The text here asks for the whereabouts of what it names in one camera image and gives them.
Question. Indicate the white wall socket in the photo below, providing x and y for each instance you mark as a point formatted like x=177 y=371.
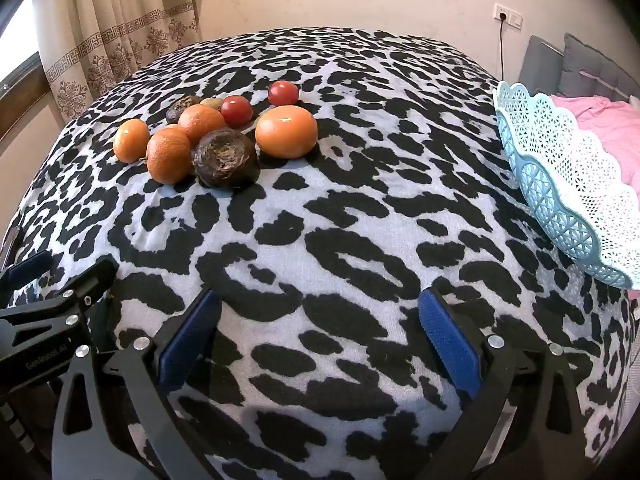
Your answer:
x=508 y=15

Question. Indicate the large mandarin orange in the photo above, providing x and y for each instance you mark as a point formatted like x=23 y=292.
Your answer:
x=286 y=131

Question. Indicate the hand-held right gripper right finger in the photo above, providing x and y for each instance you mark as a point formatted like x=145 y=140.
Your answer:
x=450 y=340

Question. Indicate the red cherry tomato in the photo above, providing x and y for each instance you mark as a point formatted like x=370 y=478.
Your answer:
x=236 y=111
x=283 y=93

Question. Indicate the dark wooden window frame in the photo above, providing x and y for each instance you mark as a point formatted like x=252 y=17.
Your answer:
x=22 y=100

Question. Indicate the light blue lattice basket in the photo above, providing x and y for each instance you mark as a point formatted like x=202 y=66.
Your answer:
x=565 y=180

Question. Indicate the grey padded headboard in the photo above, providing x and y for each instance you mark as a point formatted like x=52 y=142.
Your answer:
x=585 y=67

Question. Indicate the tan longan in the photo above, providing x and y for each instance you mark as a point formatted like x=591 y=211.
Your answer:
x=212 y=103

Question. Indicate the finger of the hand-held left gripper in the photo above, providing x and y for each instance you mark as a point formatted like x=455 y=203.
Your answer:
x=27 y=270
x=92 y=280

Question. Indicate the pink quilt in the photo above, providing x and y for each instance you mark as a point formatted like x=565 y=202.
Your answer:
x=610 y=130

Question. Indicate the black and white leopard blanket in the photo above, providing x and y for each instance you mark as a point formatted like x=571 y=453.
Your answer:
x=325 y=240

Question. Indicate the small dark water chestnut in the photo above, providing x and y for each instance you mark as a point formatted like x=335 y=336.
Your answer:
x=180 y=108

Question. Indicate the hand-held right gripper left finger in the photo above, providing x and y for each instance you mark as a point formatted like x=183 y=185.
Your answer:
x=192 y=330

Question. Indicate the beige patterned curtain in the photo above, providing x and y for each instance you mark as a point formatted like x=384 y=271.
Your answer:
x=115 y=35

